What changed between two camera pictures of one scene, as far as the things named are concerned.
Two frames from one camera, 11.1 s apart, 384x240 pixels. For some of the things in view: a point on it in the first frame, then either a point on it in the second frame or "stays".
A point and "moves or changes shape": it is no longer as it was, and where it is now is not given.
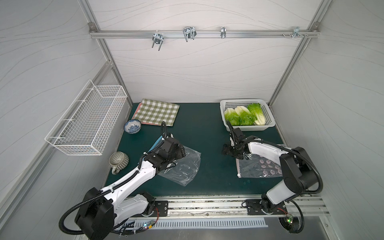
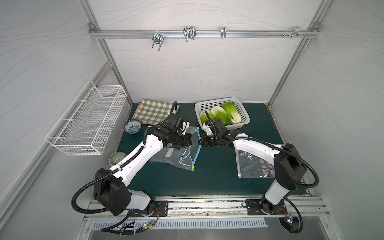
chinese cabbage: (247, 119) → (217, 112)
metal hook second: (189, 32) stays
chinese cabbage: (231, 115) → (204, 117)
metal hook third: (223, 32) stays
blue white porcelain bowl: (132, 126) stays
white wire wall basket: (87, 124) stays
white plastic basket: (269, 118) → (208, 105)
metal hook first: (158, 38) stays
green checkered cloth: (155, 112) stays
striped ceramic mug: (118, 160) stays
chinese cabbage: (256, 109) → (230, 107)
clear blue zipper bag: (183, 170) moves or changes shape
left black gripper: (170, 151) → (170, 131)
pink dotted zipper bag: (258, 166) stays
